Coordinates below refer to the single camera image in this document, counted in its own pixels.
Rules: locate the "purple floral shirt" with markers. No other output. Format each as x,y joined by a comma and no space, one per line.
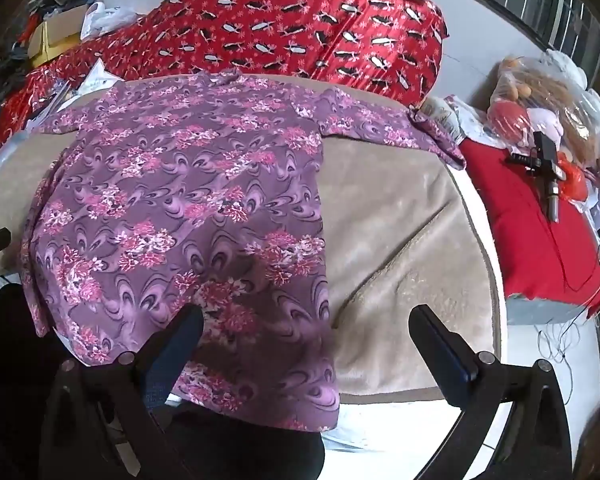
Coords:
201,189

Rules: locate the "red cushion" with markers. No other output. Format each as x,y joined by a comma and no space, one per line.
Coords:
539,259

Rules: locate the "red penguin pattern quilt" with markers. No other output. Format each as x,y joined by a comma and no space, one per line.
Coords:
389,47

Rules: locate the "yellow cardboard box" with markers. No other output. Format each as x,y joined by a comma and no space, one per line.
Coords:
56,35

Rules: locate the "beige fleece blanket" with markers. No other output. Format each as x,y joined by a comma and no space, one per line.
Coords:
397,232

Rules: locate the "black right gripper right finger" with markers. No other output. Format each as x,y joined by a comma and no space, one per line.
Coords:
535,441

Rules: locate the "plastic bag with toys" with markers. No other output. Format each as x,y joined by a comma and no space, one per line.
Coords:
549,94

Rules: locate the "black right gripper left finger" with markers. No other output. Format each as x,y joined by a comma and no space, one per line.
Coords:
100,420

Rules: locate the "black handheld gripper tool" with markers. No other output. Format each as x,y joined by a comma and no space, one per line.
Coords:
542,164

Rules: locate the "white paper sheets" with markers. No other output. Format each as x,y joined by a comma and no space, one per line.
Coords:
63,94

